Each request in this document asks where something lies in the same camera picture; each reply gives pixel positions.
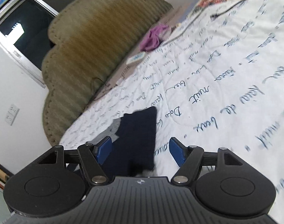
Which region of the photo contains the white power strip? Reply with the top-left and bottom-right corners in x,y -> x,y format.
126,52 -> 146,65

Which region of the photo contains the grey and navy knit garment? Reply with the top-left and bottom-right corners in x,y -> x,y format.
90,107 -> 157,178

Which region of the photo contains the purple crumpled cloth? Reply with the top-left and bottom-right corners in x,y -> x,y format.
139,24 -> 171,52

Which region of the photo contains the dark aluminium-framed window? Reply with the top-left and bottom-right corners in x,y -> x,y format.
0,0 -> 74,88

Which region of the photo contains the black charging cable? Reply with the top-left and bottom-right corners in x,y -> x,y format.
163,0 -> 257,46

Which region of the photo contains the white wall switch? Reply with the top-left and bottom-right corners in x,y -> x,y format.
5,104 -> 20,125

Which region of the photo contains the gold and black tube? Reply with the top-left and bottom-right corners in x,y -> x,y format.
0,164 -> 13,191

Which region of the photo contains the olive cloud-shaped headboard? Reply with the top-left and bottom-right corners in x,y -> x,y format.
41,0 -> 172,146

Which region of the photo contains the white quilt with blue script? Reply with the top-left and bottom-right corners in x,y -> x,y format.
60,0 -> 284,223

